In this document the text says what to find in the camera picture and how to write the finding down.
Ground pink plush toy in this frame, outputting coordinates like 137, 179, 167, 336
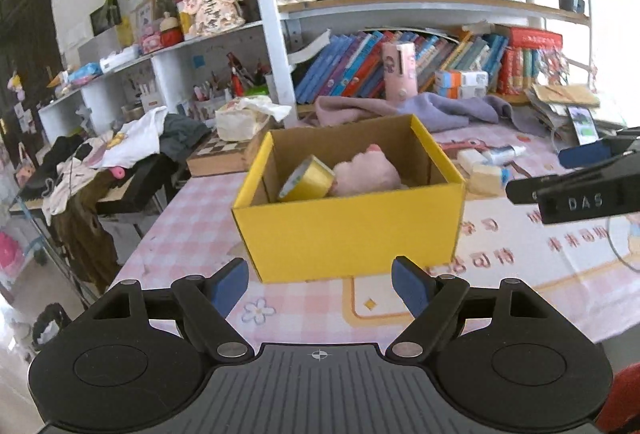
330, 143, 411, 197

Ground pink checked printed tablecloth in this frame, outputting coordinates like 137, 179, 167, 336
102, 104, 640, 355

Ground yellow tape roll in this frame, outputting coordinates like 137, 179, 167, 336
277, 155, 337, 202

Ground red round jar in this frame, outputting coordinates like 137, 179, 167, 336
159, 12, 183, 47

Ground red thick books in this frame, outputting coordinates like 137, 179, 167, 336
497, 26, 563, 96

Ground blue tissue packet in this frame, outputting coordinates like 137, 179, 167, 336
65, 63, 103, 87

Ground orange white small boxes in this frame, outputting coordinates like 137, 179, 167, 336
433, 69, 489, 101

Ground red toy figure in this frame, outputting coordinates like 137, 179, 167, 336
227, 64, 246, 97

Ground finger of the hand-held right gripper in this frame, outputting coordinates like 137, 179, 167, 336
506, 158, 640, 225
557, 126, 640, 170

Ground red garment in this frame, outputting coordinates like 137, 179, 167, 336
597, 361, 640, 434

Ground row of blue books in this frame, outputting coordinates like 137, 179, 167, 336
294, 29, 511, 105

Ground wooden chessboard box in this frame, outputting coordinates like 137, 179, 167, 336
186, 129, 273, 177

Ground cream rectangular box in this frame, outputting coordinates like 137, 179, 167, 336
469, 163, 512, 196

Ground black smartphone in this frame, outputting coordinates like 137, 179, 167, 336
567, 105, 599, 146

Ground pink floral figurine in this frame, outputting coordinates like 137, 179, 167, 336
181, 0, 247, 37

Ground pile of clothes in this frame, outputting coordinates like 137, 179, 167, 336
20, 106, 213, 285

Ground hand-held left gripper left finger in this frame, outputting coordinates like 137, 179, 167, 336
92, 258, 253, 365

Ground purple pink cloth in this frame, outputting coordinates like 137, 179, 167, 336
314, 93, 538, 135

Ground pink cylindrical container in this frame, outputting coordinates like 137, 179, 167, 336
382, 41, 418, 102

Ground colourful sticker bundle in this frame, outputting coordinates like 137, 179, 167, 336
537, 49, 571, 90

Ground black side table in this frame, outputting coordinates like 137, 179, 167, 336
95, 159, 176, 215

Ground white side shelf unit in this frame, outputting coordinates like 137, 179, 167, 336
37, 21, 281, 145

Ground white bookshelf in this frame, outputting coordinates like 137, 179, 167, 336
242, 0, 593, 115

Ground yellow cardboard box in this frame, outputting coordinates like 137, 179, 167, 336
231, 114, 467, 285

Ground brown paper envelope stack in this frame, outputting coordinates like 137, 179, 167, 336
525, 83, 601, 109

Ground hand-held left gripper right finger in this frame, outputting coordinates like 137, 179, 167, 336
385, 255, 551, 365

